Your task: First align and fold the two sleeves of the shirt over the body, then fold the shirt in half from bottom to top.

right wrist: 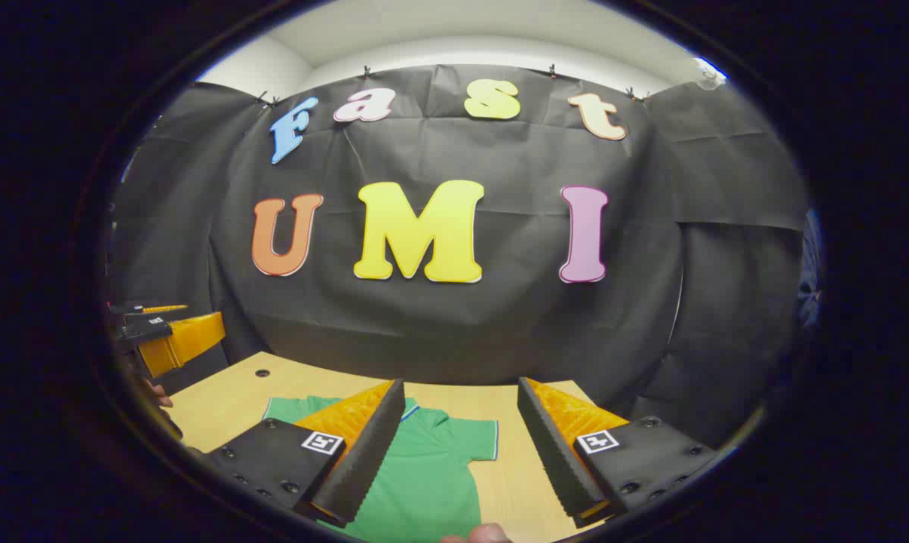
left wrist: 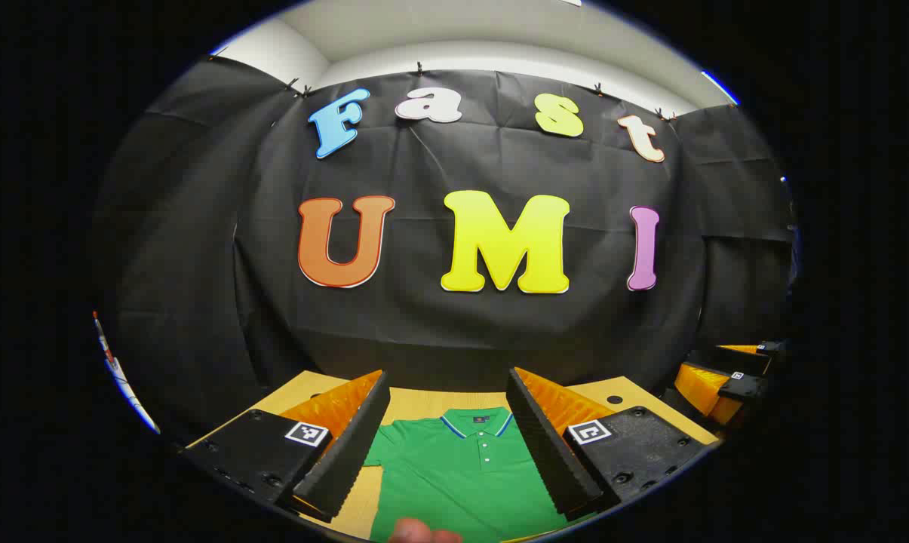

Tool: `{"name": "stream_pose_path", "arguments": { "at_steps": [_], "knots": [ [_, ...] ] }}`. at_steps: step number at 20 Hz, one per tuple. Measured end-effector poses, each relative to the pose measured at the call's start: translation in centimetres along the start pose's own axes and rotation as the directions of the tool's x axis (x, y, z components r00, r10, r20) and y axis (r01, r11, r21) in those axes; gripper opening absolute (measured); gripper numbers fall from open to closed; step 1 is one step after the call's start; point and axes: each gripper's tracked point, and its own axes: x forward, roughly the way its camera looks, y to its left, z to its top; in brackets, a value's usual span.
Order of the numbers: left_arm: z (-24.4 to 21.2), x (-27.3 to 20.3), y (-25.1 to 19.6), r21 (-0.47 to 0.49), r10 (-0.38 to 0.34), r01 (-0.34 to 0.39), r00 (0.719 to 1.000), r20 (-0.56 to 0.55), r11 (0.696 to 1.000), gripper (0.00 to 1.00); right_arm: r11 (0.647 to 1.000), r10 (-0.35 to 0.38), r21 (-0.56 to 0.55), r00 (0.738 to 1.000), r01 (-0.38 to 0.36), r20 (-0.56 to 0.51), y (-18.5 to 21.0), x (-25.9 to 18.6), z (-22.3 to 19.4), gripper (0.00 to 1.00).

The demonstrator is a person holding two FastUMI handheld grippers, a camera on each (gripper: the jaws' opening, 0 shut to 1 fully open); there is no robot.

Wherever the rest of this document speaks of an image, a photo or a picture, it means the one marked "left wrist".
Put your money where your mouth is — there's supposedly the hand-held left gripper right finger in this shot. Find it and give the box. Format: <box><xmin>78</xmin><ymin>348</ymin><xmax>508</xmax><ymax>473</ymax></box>
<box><xmin>506</xmin><ymin>367</ymin><xmax>715</xmax><ymax>521</ymax></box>

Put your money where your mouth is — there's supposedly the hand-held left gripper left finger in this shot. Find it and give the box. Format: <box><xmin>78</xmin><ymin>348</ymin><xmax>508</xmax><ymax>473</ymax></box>
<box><xmin>181</xmin><ymin>370</ymin><xmax>392</xmax><ymax>523</ymax></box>

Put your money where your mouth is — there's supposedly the green T-shirt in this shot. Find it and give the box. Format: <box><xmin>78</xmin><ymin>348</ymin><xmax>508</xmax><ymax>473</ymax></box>
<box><xmin>362</xmin><ymin>407</ymin><xmax>598</xmax><ymax>543</ymax></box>

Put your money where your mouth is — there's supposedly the black backdrop cloth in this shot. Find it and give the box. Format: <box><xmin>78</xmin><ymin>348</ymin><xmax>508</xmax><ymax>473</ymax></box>
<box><xmin>92</xmin><ymin>54</ymin><xmax>798</xmax><ymax>446</ymax></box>

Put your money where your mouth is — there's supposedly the white printed board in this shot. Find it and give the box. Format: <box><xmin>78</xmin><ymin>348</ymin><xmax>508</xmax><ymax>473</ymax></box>
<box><xmin>92</xmin><ymin>311</ymin><xmax>161</xmax><ymax>435</ymax></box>

